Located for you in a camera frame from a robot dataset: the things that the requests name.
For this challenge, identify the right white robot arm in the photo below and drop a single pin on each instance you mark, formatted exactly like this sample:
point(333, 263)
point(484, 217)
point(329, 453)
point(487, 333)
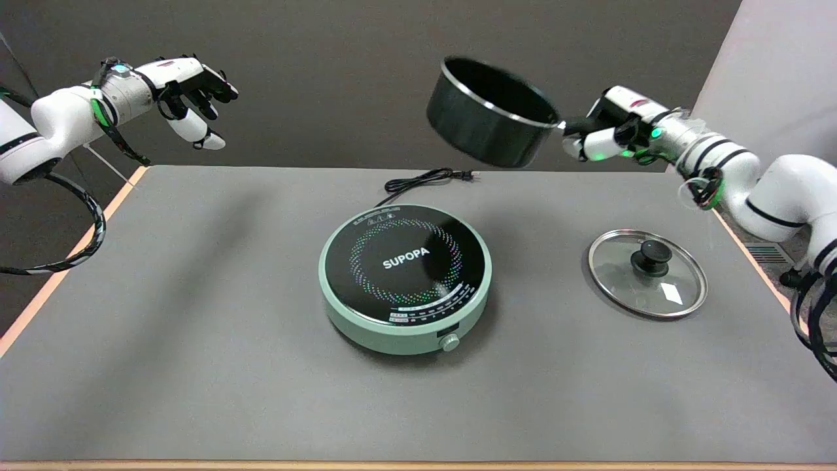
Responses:
point(765, 190)

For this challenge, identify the black cooking pot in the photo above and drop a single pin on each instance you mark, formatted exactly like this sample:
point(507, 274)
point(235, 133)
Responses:
point(487, 111)

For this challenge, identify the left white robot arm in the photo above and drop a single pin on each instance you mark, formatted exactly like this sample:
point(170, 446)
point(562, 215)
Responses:
point(59, 124)

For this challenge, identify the glass pot lid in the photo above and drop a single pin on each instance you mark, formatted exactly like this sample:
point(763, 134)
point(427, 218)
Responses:
point(647, 273)

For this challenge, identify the green induction cooker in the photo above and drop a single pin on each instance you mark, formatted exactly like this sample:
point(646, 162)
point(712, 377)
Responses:
point(404, 278)

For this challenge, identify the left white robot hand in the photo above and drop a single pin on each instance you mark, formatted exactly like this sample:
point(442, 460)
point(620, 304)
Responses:
point(180, 91)

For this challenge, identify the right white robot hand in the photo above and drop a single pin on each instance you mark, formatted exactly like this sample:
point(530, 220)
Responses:
point(613, 124)

